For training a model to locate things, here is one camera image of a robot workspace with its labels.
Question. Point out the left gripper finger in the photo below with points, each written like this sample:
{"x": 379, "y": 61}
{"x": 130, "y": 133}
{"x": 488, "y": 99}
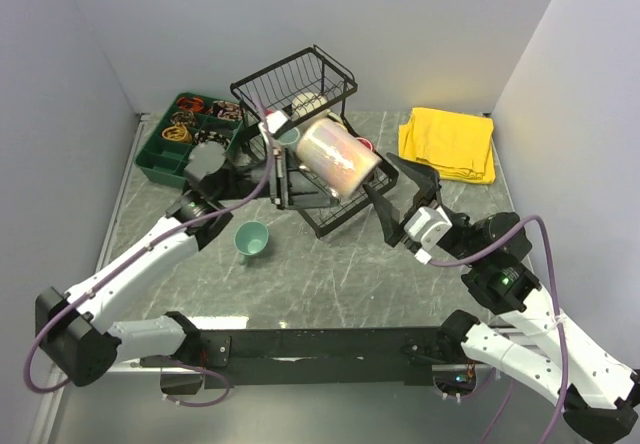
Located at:
{"x": 284, "y": 180}
{"x": 310, "y": 197}

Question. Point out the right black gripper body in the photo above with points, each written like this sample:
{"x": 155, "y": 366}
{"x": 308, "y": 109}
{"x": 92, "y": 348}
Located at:
{"x": 457, "y": 245}

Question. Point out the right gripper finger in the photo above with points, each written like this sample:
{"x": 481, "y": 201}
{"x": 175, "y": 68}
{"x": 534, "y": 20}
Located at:
{"x": 426, "y": 178}
{"x": 392, "y": 224}

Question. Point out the pink purple-inside mug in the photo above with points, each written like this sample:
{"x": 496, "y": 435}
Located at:
{"x": 337, "y": 157}

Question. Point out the mint green cup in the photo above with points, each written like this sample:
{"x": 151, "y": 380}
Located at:
{"x": 251, "y": 239}

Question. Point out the teal glazed ceramic mug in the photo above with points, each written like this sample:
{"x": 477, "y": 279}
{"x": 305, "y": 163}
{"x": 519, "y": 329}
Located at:
{"x": 289, "y": 139}

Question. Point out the red enamel mug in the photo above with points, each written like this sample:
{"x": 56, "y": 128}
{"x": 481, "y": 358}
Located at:
{"x": 365, "y": 142}

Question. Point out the floral white green-inside mug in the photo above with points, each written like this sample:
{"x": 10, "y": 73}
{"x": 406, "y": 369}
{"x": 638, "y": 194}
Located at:
{"x": 309, "y": 107}

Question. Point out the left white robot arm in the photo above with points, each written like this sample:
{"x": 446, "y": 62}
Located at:
{"x": 79, "y": 329}

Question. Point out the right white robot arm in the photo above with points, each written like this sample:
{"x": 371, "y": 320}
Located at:
{"x": 595, "y": 393}

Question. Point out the folded yellow cloth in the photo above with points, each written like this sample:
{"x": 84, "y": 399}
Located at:
{"x": 458, "y": 146}

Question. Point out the black floral scrunchie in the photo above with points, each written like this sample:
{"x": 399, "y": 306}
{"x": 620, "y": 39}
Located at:
{"x": 205, "y": 136}

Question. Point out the floral pink scrunchie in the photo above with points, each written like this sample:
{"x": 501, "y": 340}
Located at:
{"x": 226, "y": 110}

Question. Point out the green compartment tray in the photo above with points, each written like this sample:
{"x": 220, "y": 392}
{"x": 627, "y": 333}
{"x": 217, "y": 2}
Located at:
{"x": 165, "y": 154}

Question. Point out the black base bar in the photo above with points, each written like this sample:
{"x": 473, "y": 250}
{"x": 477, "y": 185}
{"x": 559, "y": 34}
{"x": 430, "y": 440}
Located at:
{"x": 326, "y": 356}

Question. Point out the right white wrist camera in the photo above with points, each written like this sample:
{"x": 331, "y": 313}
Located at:
{"x": 426, "y": 227}

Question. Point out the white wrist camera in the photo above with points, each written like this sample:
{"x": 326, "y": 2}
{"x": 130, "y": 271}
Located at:
{"x": 426, "y": 227}
{"x": 274, "y": 122}

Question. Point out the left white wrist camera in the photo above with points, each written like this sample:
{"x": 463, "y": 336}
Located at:
{"x": 274, "y": 122}

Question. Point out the black wire dish rack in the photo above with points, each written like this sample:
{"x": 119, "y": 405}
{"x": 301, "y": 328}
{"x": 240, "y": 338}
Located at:
{"x": 323, "y": 83}

